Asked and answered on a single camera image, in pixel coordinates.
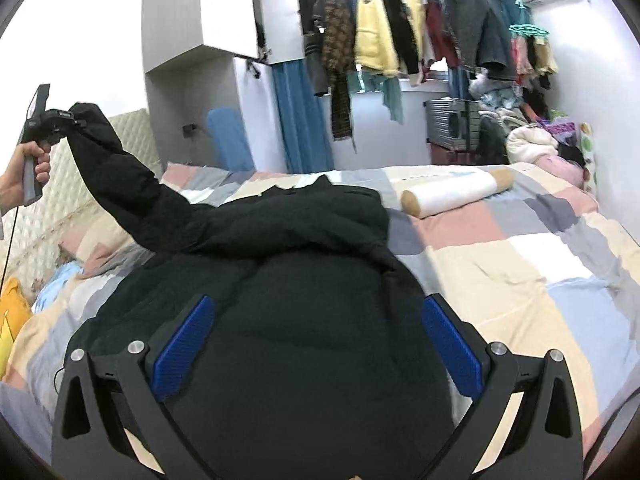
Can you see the teal hanging scarf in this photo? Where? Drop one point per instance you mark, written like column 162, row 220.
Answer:
column 392, row 95

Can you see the dark blue denim hanging jacket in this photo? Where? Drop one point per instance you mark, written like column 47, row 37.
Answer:
column 497, row 40

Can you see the white and tan bolster pillow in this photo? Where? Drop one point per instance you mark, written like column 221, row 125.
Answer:
column 450, row 195

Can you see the white fluffy blanket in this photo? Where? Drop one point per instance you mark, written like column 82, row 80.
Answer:
column 530, row 144

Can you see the black hanging coat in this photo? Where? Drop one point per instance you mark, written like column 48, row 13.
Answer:
column 397, row 20

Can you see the pile of mixed clothes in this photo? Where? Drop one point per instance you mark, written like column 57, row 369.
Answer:
column 500, row 105

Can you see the black puffer jacket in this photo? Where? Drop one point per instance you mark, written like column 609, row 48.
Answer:
column 300, row 310

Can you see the cream hanging coat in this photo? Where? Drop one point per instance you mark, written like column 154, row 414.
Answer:
column 417, row 15

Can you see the person's left hand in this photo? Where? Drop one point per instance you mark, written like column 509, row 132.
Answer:
column 31, row 170

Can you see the grey denim hanging jacket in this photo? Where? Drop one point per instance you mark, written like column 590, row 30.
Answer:
column 462, row 20

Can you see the grey wardrobe cabinet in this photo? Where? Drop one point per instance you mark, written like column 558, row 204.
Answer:
column 195, row 10

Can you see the blue curtain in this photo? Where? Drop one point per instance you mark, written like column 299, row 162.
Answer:
column 300, row 120

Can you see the patchwork quilt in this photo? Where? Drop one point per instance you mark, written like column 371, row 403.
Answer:
column 500, row 270

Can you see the bunch of teal hangers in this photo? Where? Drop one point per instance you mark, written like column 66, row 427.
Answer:
column 530, row 30

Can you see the yellow hanging jacket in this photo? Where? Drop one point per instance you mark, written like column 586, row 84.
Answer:
column 372, row 25

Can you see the brown patterned hanging coat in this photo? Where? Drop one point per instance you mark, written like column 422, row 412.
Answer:
column 337, row 35

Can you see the maroon hanging garment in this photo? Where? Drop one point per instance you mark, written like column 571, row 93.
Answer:
column 440, row 35

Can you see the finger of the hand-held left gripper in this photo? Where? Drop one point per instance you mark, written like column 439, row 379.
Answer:
column 75, row 121

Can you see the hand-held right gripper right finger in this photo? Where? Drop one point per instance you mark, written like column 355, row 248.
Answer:
column 452, row 350

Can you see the pink pillow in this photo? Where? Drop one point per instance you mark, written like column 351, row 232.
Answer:
column 565, row 170

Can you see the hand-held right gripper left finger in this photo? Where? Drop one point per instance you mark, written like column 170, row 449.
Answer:
column 182, row 349

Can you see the grey ribbed suitcase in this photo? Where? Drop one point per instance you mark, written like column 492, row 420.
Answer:
column 452, row 122

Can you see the yellow cartoon pillow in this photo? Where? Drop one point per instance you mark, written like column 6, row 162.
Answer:
column 12, row 320

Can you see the blue ironing board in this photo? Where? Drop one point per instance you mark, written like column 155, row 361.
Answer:
column 230, row 140

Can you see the black hanging garment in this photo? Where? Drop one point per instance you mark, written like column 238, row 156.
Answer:
column 307, row 0

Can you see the light blue cloth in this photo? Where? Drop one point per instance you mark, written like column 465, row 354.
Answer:
column 57, row 287

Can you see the polka dot pillow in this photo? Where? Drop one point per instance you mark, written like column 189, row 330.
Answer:
column 588, row 155

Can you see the beige quilted headboard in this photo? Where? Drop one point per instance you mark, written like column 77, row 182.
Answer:
column 45, row 232

